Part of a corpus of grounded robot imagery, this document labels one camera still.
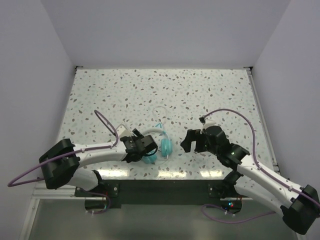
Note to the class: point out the aluminium right frame rail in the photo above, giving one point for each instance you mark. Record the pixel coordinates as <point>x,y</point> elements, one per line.
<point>275,164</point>

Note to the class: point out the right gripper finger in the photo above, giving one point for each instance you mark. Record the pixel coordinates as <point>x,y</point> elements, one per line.
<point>200,143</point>
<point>192,135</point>

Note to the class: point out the teal cat-ear headphones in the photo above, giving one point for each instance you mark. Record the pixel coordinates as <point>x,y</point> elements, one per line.
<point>166,146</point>

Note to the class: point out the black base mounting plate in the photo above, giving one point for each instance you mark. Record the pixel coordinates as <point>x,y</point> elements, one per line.
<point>115,193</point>

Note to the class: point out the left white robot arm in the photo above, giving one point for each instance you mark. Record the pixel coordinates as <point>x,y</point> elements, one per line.
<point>64,163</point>

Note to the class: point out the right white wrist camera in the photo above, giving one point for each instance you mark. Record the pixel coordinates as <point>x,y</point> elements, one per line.
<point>209,123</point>

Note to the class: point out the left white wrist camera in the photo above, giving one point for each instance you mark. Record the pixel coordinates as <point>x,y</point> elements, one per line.
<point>123,131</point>

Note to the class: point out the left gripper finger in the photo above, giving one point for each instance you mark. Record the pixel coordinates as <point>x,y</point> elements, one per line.
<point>149,144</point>
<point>137,133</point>

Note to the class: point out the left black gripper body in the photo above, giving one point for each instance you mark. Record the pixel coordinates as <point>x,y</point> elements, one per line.
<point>134,138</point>

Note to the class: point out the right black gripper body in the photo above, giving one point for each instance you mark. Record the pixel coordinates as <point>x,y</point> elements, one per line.
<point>212,148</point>

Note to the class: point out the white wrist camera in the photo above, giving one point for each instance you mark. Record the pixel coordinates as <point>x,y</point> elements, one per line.
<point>209,123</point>
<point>123,131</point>

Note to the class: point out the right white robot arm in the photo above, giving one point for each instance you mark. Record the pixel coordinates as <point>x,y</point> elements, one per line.
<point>298,206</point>

